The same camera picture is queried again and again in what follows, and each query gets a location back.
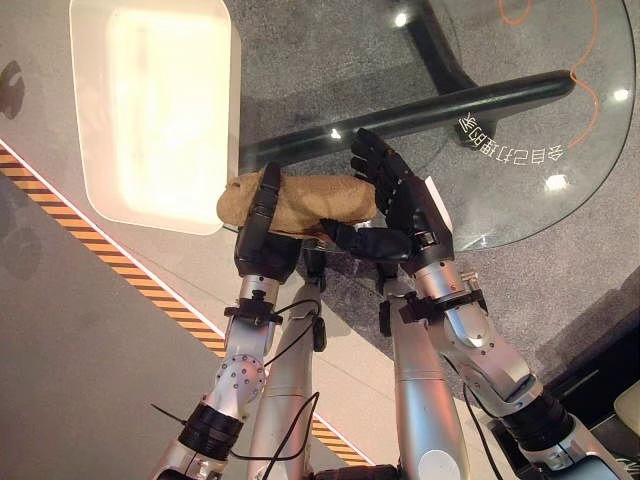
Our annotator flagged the yellow black hazard tape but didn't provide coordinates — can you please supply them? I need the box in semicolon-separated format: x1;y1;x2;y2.
0;147;372;469

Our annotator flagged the silver right robot leg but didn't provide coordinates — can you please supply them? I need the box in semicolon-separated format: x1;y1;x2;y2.
378;279;472;480

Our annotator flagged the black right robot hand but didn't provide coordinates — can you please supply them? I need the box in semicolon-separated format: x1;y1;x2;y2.
318;127;456;263

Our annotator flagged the dark left robot foot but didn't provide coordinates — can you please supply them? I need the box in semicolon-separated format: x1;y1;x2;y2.
302;246;329;289

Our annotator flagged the beige rounded object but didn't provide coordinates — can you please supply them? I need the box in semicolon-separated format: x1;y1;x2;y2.
613;387;640;439

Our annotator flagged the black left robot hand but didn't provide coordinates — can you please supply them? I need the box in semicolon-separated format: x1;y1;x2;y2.
233;162;303;282

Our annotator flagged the silver left robot leg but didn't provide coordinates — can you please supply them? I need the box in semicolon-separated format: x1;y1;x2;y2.
247;277;329;480

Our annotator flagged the white plastic basket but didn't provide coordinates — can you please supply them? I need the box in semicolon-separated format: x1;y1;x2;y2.
68;0;242;236

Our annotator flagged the silver robot leg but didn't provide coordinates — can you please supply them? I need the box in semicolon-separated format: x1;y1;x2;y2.
378;279;472;480
247;277;329;480

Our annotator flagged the dark robot waist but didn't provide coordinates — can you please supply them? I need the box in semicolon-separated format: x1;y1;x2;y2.
312;463;401;480

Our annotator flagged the orange cable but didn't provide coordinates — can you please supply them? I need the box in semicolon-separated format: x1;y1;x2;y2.
497;0;601;149

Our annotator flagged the black cabinet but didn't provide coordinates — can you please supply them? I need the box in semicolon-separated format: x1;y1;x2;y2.
537;264;640;426

